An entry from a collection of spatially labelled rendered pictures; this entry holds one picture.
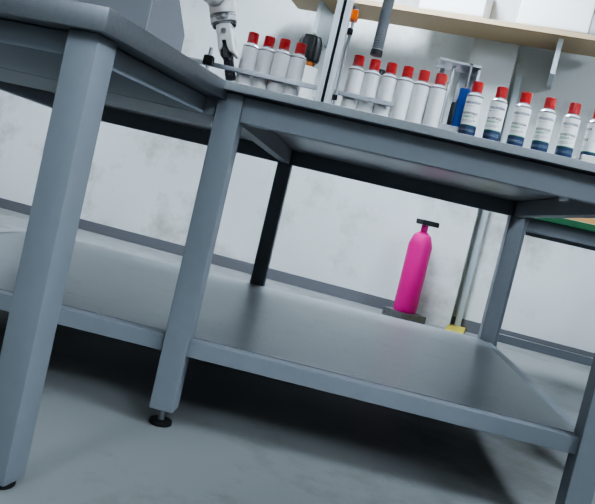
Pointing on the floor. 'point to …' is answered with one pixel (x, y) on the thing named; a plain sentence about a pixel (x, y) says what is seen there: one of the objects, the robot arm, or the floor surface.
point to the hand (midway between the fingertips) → (230, 74)
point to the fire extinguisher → (413, 276)
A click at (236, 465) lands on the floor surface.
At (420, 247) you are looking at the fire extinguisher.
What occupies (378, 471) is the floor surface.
